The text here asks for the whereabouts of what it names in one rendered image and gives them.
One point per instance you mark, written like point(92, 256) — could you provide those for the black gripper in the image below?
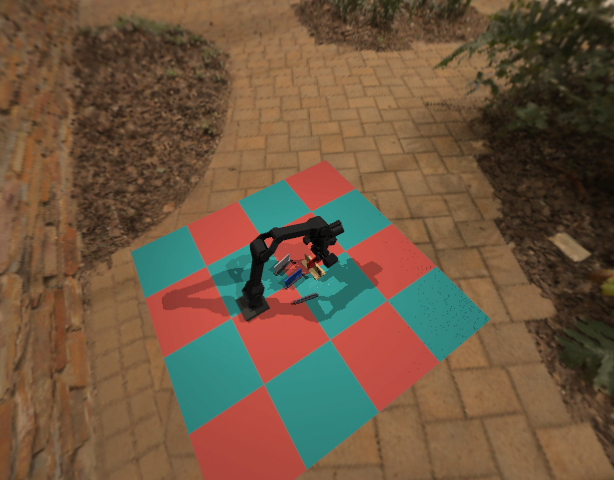
point(322, 252)

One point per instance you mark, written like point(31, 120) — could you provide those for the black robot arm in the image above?
point(316, 228)

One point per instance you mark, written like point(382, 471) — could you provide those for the tan slotted board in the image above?
point(315, 271)

